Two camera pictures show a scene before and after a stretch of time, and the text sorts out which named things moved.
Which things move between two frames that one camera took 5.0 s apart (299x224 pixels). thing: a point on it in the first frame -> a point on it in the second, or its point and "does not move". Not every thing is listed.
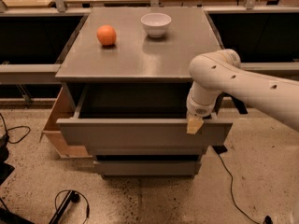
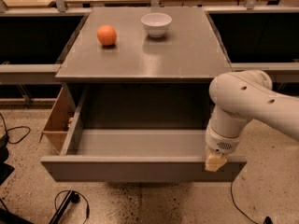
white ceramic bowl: x=156 y=24 does not move
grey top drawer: x=135 y=116 -> x=134 y=154
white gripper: x=198 y=108 -> x=220 y=142
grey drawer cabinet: x=128 y=73 does not move
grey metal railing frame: x=49 y=73 does not move
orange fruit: x=106 y=35 does not move
